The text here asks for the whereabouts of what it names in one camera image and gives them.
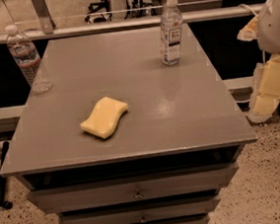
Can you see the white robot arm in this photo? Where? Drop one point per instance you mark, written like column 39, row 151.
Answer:
column 265, row 28

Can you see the metal window rail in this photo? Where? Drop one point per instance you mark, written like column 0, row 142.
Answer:
column 144, row 23

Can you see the grey drawer cabinet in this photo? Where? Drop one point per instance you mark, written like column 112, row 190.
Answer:
column 180, row 117

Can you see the black office chair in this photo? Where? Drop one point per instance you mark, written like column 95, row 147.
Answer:
column 99, row 12

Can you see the yellow sponge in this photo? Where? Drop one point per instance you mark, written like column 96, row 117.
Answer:
column 105, row 117

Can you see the clear water bottle red label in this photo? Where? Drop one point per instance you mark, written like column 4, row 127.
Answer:
column 28, row 59

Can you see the top grey drawer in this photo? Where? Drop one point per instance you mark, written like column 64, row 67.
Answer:
column 67, row 199

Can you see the middle grey drawer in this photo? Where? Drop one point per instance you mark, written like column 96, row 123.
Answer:
column 140, row 214

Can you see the clear bottle with blue label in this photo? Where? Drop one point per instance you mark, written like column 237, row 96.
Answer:
column 171, row 26

